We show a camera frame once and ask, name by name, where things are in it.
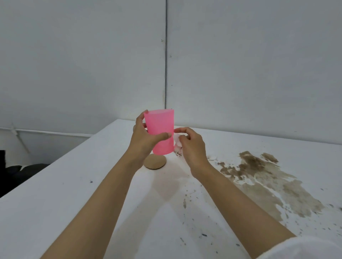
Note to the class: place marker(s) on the black seat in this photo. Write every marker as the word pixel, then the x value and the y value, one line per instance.
pixel 16 173

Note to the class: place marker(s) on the person's left forearm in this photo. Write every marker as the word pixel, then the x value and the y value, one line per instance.
pixel 98 202

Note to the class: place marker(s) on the white tissue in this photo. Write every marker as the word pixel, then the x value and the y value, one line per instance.
pixel 177 142

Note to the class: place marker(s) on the brown spill stain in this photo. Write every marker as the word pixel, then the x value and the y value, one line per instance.
pixel 267 181

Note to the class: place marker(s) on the person's right forearm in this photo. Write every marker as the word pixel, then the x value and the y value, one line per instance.
pixel 235 210

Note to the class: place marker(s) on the person's left thumb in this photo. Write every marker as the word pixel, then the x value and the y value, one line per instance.
pixel 161 136

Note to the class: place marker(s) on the person's right thumb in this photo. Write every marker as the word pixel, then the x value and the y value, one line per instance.
pixel 183 138

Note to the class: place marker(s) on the person's right hand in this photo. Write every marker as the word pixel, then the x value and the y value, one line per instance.
pixel 193 152

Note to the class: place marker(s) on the white sleeve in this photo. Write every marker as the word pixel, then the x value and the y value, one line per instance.
pixel 302 248

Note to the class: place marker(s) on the round cork coaster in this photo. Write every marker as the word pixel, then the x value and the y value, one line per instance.
pixel 155 162

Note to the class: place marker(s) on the pink plastic cup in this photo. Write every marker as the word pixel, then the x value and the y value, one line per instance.
pixel 160 130

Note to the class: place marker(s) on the person's left hand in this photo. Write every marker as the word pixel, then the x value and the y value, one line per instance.
pixel 140 144

